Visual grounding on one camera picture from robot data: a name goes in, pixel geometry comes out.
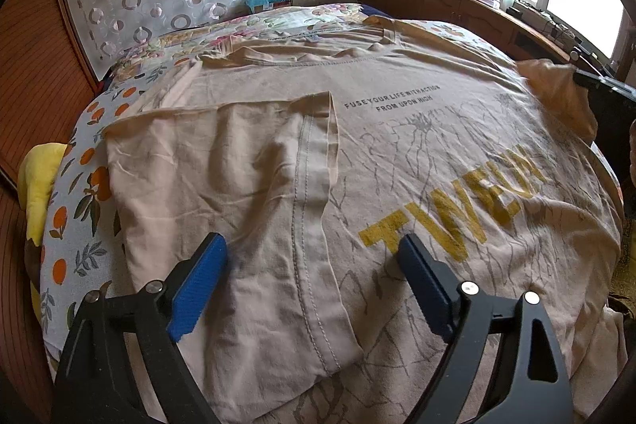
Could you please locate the box with blue bag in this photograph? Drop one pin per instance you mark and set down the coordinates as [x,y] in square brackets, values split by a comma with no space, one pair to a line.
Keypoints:
[268,1]

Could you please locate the yellow plush toy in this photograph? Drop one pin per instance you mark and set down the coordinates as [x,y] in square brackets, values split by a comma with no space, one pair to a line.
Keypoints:
[39,185]

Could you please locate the black gadget with metal caps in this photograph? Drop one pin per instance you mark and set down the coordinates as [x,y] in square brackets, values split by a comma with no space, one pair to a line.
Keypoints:
[586,56]

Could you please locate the navy bedsheet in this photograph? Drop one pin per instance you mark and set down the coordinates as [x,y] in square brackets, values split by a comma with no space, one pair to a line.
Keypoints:
[375,10]

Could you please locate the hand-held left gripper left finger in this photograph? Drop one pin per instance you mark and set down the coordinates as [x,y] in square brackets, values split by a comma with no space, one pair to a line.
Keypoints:
[196,290]

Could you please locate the floral quilt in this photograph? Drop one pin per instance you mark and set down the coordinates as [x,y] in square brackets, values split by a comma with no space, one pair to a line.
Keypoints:
[278,19]

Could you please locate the beige printed t-shirt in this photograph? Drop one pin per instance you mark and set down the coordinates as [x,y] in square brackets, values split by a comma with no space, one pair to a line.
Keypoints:
[397,131]

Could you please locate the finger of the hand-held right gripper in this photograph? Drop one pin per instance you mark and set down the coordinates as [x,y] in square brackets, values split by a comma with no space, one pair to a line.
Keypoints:
[589,78]

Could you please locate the orange fruit print blanket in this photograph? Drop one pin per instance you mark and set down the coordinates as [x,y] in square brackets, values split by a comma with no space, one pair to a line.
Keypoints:
[74,225]

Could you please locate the wooden window cabinet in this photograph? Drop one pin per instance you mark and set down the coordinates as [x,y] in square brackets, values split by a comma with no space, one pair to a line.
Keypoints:
[422,2]

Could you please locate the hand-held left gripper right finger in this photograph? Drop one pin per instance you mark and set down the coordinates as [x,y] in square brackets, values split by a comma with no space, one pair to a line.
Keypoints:
[422,280]

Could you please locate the white bottle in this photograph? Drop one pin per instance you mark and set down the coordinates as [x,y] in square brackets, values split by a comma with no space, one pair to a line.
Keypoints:
[508,1]

